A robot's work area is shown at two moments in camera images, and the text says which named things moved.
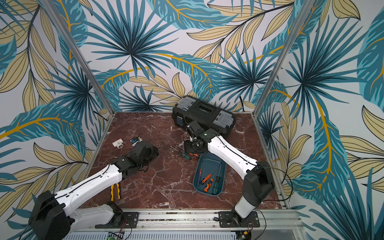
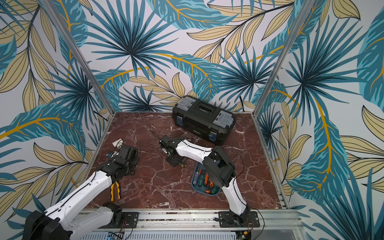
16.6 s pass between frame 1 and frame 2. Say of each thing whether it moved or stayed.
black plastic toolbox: stayed
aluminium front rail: stayed
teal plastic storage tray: stayed
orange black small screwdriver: moved
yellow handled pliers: stayed
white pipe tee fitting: stayed
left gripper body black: moved
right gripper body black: moved
